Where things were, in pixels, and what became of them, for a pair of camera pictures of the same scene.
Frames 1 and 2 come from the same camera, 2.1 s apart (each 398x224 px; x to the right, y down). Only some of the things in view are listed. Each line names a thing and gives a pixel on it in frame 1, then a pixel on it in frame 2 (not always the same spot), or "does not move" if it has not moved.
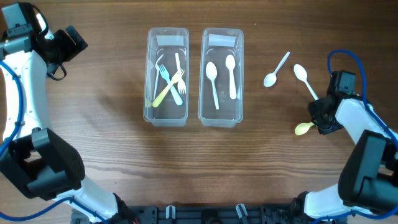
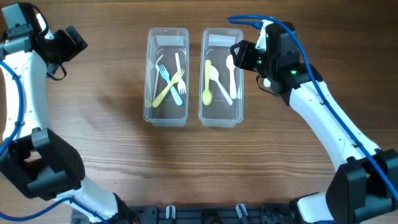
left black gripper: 72,48 does not move
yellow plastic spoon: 302,128 → 207,96
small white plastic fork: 181,84 does not move
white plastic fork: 156,77 does not move
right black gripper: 323,129 → 242,60
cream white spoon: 211,70 → 214,75
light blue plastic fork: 165,73 does not move
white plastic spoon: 231,62 does not move
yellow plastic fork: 175,78 does not move
